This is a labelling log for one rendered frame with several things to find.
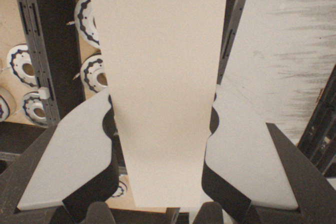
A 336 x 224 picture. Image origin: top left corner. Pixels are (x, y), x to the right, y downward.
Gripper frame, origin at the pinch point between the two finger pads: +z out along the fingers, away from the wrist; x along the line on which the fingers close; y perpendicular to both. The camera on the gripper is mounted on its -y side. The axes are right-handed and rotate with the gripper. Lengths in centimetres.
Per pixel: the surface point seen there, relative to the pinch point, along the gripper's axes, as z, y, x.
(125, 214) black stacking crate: 24, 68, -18
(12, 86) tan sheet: 25.9, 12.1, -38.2
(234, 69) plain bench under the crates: 38.8, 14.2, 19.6
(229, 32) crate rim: 17.2, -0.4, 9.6
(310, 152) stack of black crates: 62, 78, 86
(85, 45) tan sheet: 25.9, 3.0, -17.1
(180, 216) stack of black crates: 69, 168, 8
